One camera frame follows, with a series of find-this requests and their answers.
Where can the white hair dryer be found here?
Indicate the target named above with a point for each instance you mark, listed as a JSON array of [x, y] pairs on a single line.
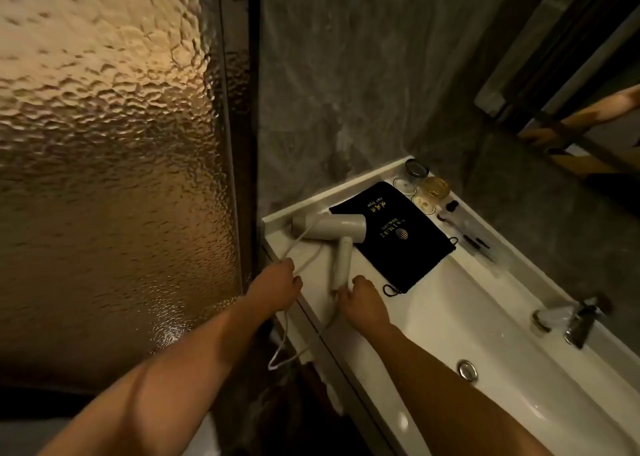
[[343, 258]]

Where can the person's right fingers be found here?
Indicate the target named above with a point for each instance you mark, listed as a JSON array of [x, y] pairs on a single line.
[[360, 284]]

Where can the textured glass door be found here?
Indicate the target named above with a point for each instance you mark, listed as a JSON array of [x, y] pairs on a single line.
[[110, 170]]

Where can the person's right forearm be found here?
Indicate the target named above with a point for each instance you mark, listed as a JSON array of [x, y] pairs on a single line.
[[440, 400]]

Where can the person's right hand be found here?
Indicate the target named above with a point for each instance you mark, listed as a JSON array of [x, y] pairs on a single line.
[[365, 308]]

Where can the dark glass cup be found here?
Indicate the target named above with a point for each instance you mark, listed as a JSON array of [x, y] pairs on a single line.
[[416, 169]]

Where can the dark door frame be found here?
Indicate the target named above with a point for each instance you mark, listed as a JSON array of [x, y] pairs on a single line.
[[242, 120]]

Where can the person's left fingers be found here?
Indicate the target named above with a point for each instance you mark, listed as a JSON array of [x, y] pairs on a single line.
[[290, 281]]

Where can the amber glass cup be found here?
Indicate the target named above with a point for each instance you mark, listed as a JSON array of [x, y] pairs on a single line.
[[435, 187]]

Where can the person's left hand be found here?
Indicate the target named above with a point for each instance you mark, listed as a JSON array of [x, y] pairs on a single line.
[[272, 285]]

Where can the person's left forearm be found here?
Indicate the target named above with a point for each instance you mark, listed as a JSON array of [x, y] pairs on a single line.
[[165, 395]]

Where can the clear toiletry packet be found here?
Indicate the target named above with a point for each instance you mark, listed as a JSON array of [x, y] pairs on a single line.
[[477, 246], [455, 220]]

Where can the wall mirror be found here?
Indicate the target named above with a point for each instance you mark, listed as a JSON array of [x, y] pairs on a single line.
[[575, 95]]

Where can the chrome faucet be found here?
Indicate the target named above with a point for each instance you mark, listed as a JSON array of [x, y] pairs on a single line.
[[577, 320]]

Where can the white round coaster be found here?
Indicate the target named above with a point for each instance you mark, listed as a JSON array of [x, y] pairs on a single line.
[[425, 203], [404, 185]]

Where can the white sink basin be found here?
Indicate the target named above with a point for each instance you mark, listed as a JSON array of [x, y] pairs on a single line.
[[500, 320]]

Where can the small black bottle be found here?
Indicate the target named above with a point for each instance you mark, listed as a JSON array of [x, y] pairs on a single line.
[[450, 205]]

